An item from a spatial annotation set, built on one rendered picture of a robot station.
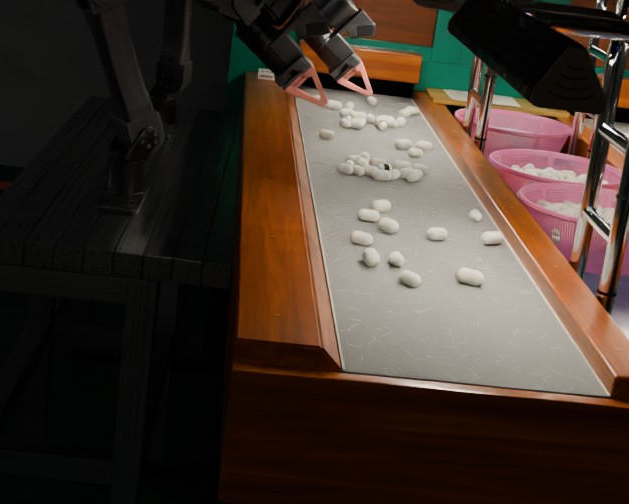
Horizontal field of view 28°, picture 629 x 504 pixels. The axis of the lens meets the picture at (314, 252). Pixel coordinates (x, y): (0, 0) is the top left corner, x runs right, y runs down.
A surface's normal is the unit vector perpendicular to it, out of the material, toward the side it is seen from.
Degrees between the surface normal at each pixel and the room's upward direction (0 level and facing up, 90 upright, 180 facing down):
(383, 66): 90
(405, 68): 90
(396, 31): 90
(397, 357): 0
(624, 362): 0
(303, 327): 0
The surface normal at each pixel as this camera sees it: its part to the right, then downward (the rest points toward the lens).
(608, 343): 0.12, -0.95
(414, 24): 0.04, 0.29
